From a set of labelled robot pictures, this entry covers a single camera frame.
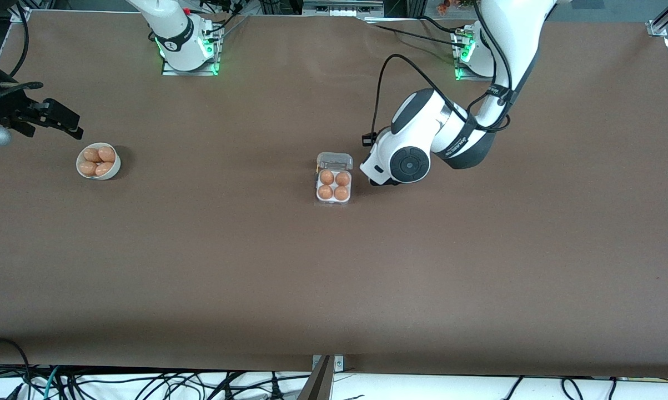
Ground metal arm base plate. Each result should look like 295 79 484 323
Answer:
160 22 223 77
452 28 494 82

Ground clear plastic egg box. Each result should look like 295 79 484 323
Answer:
315 152 354 207

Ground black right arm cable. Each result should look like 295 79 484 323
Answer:
0 3 44 109

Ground white round bowl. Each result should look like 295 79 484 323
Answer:
76 143 122 181

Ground small metal table bracket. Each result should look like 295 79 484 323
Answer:
312 354 344 372

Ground silver power strip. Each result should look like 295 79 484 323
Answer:
302 0 385 17

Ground grey slanted beam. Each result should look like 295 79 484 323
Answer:
297 356 335 400

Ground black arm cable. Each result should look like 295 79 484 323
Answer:
371 53 513 146
0 3 44 109

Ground black cable on table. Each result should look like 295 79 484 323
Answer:
364 16 468 48

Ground black looped cable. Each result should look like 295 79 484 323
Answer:
0 336 32 400

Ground teal cable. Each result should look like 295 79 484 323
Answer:
31 366 62 400

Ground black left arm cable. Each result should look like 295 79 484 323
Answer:
371 53 513 146

